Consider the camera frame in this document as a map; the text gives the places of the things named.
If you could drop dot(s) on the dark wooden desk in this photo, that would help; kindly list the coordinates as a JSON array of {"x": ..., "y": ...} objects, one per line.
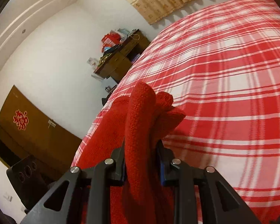
[{"x": 117, "y": 63}]

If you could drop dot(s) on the red double happiness sticker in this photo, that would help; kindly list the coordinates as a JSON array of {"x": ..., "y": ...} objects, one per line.
[{"x": 21, "y": 119}]

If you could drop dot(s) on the white blue paper bag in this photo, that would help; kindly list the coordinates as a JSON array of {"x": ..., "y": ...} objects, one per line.
[{"x": 108, "y": 84}]

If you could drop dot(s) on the red knitted embroidered sweater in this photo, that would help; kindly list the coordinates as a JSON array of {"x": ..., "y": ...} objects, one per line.
[{"x": 136, "y": 122}]

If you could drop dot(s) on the red gift box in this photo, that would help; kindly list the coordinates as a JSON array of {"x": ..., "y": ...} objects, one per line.
[{"x": 111, "y": 39}]

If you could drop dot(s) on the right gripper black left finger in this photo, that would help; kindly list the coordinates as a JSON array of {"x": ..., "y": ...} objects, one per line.
[{"x": 81, "y": 195}]

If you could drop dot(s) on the red white plaid bedsheet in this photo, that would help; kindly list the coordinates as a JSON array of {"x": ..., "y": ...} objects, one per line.
[{"x": 221, "y": 65}]

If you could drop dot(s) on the black clothes pile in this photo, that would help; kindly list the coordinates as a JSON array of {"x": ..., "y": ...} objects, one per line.
[{"x": 104, "y": 100}]

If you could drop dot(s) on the black speaker box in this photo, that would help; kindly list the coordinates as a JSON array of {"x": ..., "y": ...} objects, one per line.
[{"x": 31, "y": 180}]

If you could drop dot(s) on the white photo frame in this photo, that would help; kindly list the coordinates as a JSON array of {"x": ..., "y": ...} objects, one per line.
[{"x": 93, "y": 62}]

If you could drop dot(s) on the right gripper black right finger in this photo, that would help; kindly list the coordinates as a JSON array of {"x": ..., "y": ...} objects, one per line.
[{"x": 200, "y": 192}]

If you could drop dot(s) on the brown wooden door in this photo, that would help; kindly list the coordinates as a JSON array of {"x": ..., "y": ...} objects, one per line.
[{"x": 43, "y": 138}]

